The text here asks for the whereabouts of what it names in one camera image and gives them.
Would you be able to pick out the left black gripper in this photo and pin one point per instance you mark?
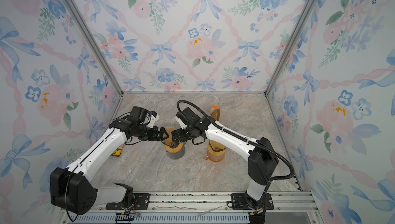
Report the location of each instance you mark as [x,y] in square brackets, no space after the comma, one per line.
[161,133]

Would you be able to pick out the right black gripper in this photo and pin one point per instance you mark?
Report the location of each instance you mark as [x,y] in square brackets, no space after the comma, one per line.
[179,134]

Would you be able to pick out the clear grey glass pitcher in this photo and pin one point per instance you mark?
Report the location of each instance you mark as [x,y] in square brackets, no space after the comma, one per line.
[176,155]

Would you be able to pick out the orange glass carafe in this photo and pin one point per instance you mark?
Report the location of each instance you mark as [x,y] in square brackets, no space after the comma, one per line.
[216,154]

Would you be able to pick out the orange coffee filter packet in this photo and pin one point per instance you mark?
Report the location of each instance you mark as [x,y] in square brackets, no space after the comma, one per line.
[215,112]

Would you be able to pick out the clear grey glass dripper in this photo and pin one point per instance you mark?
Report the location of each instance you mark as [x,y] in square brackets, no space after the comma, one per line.
[175,149]

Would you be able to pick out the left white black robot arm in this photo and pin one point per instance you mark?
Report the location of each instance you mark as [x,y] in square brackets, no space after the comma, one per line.
[71,188]

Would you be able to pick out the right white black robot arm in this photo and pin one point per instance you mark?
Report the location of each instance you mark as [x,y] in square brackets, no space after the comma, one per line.
[259,154]

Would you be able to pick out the small orange yellow toy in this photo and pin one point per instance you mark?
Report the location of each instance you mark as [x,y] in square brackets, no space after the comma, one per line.
[118,151]

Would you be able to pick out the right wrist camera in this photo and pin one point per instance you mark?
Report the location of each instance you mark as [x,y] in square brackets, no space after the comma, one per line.
[180,122]

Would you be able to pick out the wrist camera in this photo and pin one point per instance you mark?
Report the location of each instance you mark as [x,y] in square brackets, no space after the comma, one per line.
[153,118]
[180,122]

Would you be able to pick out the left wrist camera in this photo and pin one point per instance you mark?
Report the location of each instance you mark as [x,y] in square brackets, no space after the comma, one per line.
[153,118]

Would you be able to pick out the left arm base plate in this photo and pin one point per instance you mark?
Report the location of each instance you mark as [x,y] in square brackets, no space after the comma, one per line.
[140,202]

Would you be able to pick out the aluminium frame rail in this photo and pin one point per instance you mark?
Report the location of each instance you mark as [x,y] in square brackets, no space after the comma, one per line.
[203,208]

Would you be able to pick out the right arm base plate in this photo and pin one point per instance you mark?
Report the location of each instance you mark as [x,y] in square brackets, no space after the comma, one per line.
[241,201]

